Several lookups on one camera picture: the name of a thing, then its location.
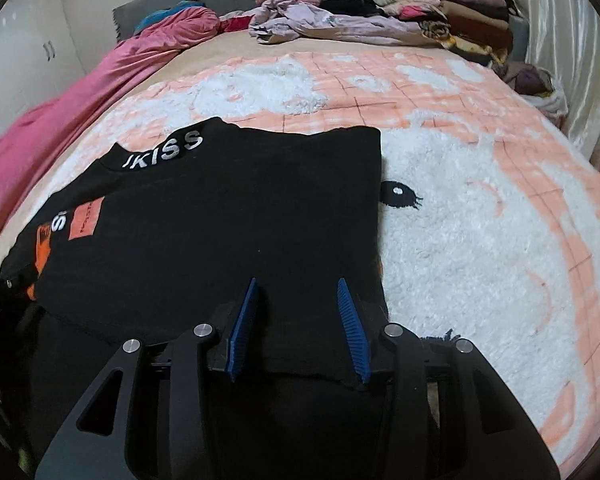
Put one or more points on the lilac crumpled garment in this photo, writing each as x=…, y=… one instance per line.
x=330, y=27

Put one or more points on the magenta cloth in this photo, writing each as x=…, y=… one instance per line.
x=237, y=24

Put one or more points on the stack of folded clothes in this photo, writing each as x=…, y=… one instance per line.
x=470, y=15

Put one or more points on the white bag of clothes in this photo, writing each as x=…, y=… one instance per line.
x=535, y=85

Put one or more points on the blue-grey cushion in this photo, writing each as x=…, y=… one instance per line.
x=521, y=35

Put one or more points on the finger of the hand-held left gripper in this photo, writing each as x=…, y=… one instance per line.
x=7, y=285

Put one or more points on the white satin curtain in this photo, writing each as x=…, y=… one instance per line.
x=570, y=35

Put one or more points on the white wardrobe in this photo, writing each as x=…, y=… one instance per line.
x=20, y=55

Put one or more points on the pink duvet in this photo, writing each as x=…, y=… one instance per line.
x=65, y=125

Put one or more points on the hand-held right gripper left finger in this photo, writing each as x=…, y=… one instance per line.
x=242, y=330

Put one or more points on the pink and white fluffy blanket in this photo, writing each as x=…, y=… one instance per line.
x=480, y=260

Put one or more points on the black crumpled garment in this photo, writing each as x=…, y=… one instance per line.
x=350, y=6

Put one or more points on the black t-shirt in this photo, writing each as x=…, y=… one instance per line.
x=220, y=220

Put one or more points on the teal cloth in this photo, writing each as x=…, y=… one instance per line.
x=167, y=12

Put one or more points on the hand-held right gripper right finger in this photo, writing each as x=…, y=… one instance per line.
x=352, y=332

